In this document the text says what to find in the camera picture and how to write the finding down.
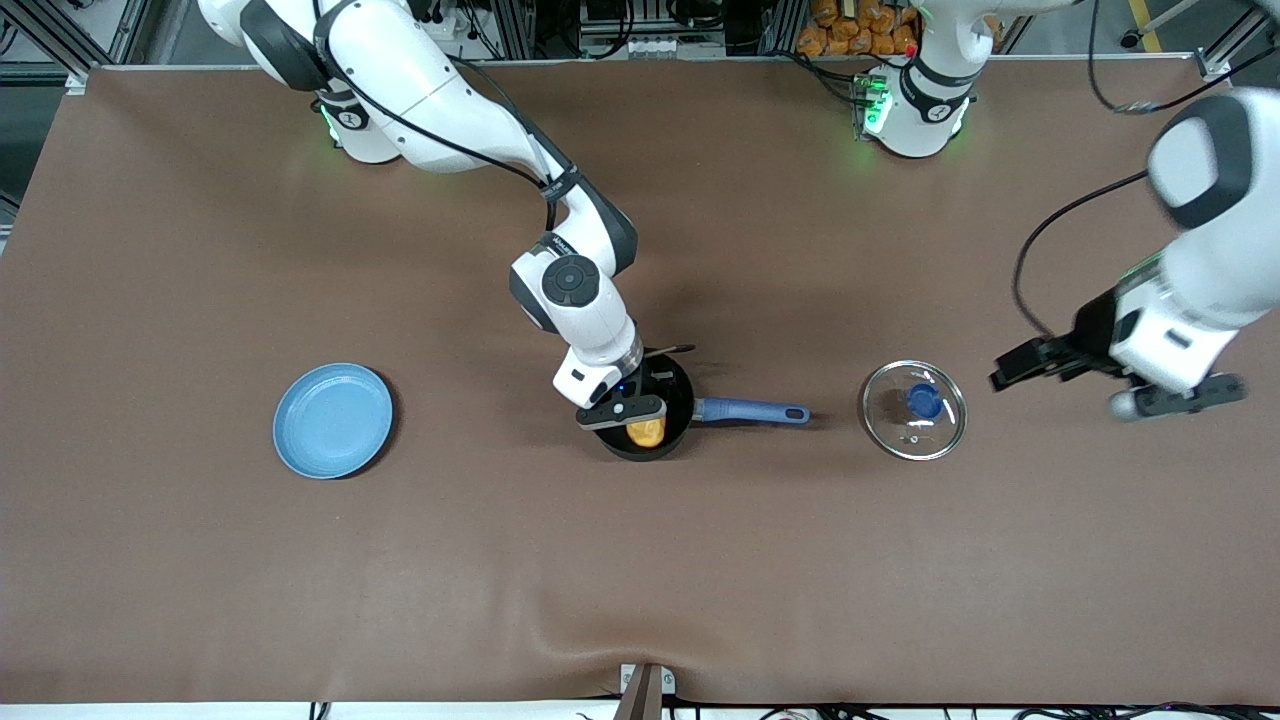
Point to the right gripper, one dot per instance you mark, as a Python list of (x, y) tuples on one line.
[(655, 383)]

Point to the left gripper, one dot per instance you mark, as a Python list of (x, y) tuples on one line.
[(1093, 334)]

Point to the yellow potato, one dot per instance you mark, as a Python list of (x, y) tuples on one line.
[(647, 433)]

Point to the glass lid with blue knob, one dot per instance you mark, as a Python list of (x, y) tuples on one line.
[(925, 402)]

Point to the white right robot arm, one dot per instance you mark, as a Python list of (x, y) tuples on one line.
[(420, 80)]

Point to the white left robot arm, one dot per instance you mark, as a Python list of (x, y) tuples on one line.
[(1225, 250)]

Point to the blue plate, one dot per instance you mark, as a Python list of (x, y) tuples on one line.
[(333, 420)]

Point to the white power strip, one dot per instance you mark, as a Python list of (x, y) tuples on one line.
[(640, 47)]

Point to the orange snack bag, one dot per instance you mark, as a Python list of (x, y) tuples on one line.
[(850, 30)]

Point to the metal table edge bracket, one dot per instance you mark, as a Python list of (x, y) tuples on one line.
[(640, 695)]

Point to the metal table corner bracket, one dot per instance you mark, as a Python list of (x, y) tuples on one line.
[(77, 80), (1215, 66)]

